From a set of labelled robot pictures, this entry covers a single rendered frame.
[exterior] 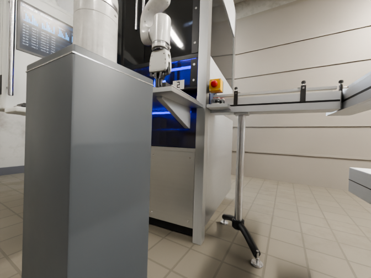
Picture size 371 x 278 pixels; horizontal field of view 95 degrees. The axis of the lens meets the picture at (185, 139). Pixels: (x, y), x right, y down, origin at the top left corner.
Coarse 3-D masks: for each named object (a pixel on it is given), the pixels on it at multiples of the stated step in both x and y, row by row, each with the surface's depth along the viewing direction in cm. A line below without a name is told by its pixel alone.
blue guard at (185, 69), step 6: (186, 60) 111; (174, 66) 115; (180, 66) 113; (186, 66) 111; (138, 72) 128; (144, 72) 125; (174, 72) 115; (180, 72) 113; (186, 72) 111; (150, 78) 123; (168, 78) 117; (174, 78) 115; (180, 78) 113; (186, 78) 111; (186, 84) 111
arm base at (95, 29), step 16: (80, 0) 46; (96, 0) 47; (80, 16) 46; (96, 16) 47; (112, 16) 50; (80, 32) 46; (96, 32) 47; (112, 32) 50; (96, 48) 47; (112, 48) 50
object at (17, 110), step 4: (8, 108) 93; (12, 108) 89; (16, 108) 87; (20, 108) 88; (24, 108) 89; (8, 112) 93; (12, 112) 91; (16, 112) 89; (20, 112) 89; (24, 112) 90
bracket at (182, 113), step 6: (162, 96) 79; (162, 102) 82; (168, 102) 84; (174, 102) 90; (168, 108) 87; (174, 108) 90; (180, 108) 96; (186, 108) 103; (174, 114) 92; (180, 114) 96; (186, 114) 103; (180, 120) 99; (186, 120) 104; (186, 126) 106
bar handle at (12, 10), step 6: (12, 0) 96; (12, 6) 96; (12, 12) 96; (12, 18) 96; (12, 24) 96; (12, 30) 96; (12, 36) 97; (12, 42) 97; (12, 48) 97; (12, 54) 97; (12, 60) 97; (12, 66) 97; (12, 72) 97; (12, 78) 97; (12, 84) 97; (12, 90) 97
